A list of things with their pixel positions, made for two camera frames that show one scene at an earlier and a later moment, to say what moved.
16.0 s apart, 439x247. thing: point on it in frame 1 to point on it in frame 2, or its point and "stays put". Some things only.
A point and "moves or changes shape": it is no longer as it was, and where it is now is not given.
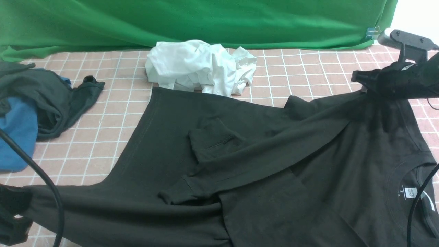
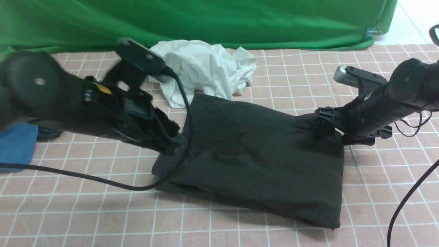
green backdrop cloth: (28, 27) stays put
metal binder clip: (372, 33) stays put
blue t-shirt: (19, 124) stays put
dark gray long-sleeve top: (338, 169) moves or changes shape
